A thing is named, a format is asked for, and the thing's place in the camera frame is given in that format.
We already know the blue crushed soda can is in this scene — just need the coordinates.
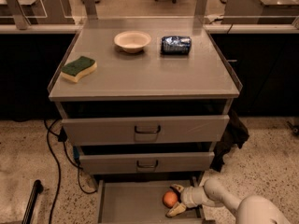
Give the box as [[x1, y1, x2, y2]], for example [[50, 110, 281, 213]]
[[161, 35, 192, 55]]

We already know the left grey desk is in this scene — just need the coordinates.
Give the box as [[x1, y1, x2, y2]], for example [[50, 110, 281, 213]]
[[0, 0, 75, 24]]

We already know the grey desk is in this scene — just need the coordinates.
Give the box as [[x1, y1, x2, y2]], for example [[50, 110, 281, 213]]
[[0, 0, 75, 24], [221, 0, 299, 24]]

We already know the grey bottom drawer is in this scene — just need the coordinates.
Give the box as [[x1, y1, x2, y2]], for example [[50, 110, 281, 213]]
[[95, 180, 216, 224]]

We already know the clear acrylic barrier panel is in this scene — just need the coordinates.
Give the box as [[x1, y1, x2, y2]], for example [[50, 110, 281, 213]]
[[0, 0, 299, 31]]

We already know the grey middle drawer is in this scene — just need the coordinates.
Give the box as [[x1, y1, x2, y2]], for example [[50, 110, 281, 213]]
[[79, 152, 214, 175]]

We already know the green yellow sponge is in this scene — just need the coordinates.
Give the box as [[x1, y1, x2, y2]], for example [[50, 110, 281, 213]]
[[61, 56, 97, 83]]

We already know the orange fruit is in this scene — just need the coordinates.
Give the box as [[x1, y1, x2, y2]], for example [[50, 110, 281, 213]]
[[163, 191, 178, 208]]

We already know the black wheel at right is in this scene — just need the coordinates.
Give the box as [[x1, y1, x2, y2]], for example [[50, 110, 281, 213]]
[[287, 121, 299, 136]]

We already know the right grey desk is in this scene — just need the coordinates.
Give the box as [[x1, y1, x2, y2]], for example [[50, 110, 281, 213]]
[[221, 0, 299, 24]]

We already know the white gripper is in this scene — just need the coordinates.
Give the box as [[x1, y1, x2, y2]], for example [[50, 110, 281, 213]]
[[166, 184, 205, 217]]

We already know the white paper bowl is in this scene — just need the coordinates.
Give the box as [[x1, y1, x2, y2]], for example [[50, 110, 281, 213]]
[[114, 31, 151, 54]]

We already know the grey metal drawer cabinet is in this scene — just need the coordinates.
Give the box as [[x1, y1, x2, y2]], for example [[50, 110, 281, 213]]
[[47, 17, 243, 224]]

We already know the grey top drawer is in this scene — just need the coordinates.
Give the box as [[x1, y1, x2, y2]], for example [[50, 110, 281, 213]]
[[62, 115, 229, 146]]

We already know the black bar lower left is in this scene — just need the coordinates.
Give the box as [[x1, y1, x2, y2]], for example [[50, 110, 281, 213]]
[[21, 179, 43, 224]]

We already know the dark cloth bag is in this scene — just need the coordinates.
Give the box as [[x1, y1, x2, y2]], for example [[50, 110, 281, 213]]
[[210, 109, 249, 172]]

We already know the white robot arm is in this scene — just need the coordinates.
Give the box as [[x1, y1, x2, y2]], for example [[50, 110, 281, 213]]
[[166, 178, 291, 224]]

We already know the black power cable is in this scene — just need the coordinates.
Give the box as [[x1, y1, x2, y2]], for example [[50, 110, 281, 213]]
[[43, 119, 97, 224]]

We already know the grey drawer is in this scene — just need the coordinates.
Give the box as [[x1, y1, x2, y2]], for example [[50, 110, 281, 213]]
[[62, 115, 229, 146], [79, 152, 214, 175], [95, 180, 216, 224]]

